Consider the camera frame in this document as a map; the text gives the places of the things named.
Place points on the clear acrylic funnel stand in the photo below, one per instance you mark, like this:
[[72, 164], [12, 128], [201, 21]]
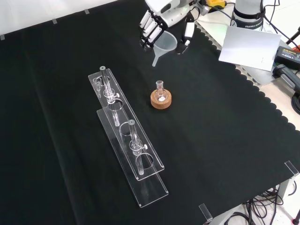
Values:
[[152, 194]]

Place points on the black bulky plug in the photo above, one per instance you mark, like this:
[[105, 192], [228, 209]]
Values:
[[287, 76]]

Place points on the small round-bottom glass flask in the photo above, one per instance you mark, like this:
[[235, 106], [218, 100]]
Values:
[[161, 93]]

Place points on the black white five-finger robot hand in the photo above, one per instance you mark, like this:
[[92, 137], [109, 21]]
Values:
[[173, 12]]

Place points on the grey tape piece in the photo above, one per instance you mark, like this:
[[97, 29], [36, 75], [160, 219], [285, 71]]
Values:
[[86, 11], [54, 21], [2, 37]]

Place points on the black power adapter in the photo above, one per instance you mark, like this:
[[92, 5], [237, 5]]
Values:
[[288, 55]]

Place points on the yellow stop button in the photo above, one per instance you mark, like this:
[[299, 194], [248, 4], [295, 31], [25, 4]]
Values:
[[216, 2]]

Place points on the clear plastic funnel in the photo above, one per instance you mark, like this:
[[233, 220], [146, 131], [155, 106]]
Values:
[[169, 44]]

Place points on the black cloth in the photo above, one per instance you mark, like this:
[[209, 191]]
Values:
[[211, 140]]

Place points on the clear cloth clip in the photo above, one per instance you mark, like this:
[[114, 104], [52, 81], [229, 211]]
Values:
[[205, 212], [291, 169]]

